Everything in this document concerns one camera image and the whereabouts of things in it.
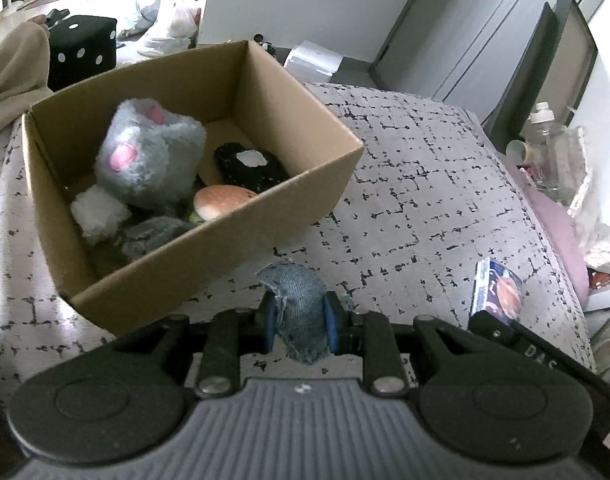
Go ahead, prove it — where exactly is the white fluffy plush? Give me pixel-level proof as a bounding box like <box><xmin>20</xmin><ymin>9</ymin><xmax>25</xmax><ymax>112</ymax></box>
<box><xmin>70</xmin><ymin>185</ymin><xmax>132</xmax><ymax>246</ymax></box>

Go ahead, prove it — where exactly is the black plush with white patch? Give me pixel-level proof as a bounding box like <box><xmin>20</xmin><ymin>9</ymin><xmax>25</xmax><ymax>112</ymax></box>
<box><xmin>213</xmin><ymin>142</ymin><xmax>290</xmax><ymax>194</ymax></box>

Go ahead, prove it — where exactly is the paper cup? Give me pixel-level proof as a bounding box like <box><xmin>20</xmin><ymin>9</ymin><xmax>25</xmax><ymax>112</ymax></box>
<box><xmin>505</xmin><ymin>138</ymin><xmax>537</xmax><ymax>167</ymax></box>

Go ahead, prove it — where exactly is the clear plastic bottle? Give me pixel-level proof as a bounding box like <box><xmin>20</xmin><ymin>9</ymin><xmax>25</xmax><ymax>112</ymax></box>
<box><xmin>522</xmin><ymin>101</ymin><xmax>567</xmax><ymax>162</ymax></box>

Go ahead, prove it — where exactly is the grey patterned bedspread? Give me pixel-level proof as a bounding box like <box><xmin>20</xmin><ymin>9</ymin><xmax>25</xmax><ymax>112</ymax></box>
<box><xmin>0</xmin><ymin>82</ymin><xmax>600</xmax><ymax>403</ymax></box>

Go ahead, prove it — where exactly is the crumpled white plastic bag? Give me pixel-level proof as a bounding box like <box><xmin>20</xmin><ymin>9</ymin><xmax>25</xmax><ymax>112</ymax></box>
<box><xmin>582</xmin><ymin>219</ymin><xmax>610</xmax><ymax>282</ymax></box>

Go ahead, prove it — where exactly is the black dice cube stool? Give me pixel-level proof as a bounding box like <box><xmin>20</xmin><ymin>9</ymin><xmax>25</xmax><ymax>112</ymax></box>
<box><xmin>47</xmin><ymin>14</ymin><xmax>118</xmax><ymax>92</ymax></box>

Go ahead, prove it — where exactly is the grey fuzzy plush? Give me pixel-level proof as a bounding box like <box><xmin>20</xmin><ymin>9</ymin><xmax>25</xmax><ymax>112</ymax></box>
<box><xmin>120</xmin><ymin>216</ymin><xmax>197</xmax><ymax>261</ymax></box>

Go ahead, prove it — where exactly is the grey door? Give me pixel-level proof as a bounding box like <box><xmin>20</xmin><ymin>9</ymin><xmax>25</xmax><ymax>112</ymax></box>
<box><xmin>369</xmin><ymin>0</ymin><xmax>608</xmax><ymax>107</ymax></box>

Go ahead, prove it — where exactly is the pink pillow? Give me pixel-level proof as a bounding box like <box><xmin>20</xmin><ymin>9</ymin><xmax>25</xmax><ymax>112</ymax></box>
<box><xmin>509</xmin><ymin>164</ymin><xmax>592</xmax><ymax>302</ymax></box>

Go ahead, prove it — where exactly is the burger plush toy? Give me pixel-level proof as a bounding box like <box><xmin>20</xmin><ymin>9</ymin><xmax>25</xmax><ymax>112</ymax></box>
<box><xmin>192</xmin><ymin>184</ymin><xmax>259</xmax><ymax>223</ymax></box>

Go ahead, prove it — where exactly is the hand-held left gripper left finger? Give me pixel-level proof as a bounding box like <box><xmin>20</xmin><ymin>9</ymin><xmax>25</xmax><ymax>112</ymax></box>
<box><xmin>115</xmin><ymin>291</ymin><xmax>278</xmax><ymax>400</ymax></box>

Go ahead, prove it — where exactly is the brown cardboard box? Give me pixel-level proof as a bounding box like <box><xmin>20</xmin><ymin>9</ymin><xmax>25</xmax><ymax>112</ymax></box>
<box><xmin>22</xmin><ymin>40</ymin><xmax>366</xmax><ymax>337</ymax></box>

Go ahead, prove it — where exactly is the white foam box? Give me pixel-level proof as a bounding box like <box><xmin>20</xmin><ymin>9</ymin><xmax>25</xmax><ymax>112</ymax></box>
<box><xmin>283</xmin><ymin>39</ymin><xmax>344</xmax><ymax>81</ymax></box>

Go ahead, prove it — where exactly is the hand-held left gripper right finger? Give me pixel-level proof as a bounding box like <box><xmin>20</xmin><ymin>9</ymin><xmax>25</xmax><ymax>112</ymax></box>
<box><xmin>324</xmin><ymin>294</ymin><xmax>491</xmax><ymax>397</ymax></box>

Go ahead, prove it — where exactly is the beige cloth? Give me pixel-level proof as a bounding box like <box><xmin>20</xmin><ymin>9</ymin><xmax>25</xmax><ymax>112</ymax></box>
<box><xmin>0</xmin><ymin>14</ymin><xmax>54</xmax><ymax>134</ymax></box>

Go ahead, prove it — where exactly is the denim fabric pouch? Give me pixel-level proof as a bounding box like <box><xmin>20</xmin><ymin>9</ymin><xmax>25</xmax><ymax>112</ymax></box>
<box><xmin>256</xmin><ymin>262</ymin><xmax>354</xmax><ymax>366</ymax></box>

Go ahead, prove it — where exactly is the dark framed board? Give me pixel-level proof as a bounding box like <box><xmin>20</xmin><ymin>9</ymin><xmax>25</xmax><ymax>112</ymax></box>
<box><xmin>482</xmin><ymin>1</ymin><xmax>599</xmax><ymax>149</ymax></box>

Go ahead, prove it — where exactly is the small printed card box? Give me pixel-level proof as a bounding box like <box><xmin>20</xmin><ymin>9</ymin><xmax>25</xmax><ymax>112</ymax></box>
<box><xmin>468</xmin><ymin>257</ymin><xmax>525</xmax><ymax>327</ymax></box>

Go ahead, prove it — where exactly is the grey-blue plush with pink patches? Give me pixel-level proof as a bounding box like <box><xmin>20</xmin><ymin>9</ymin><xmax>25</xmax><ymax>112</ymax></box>
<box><xmin>94</xmin><ymin>98</ymin><xmax>208</xmax><ymax>209</ymax></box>

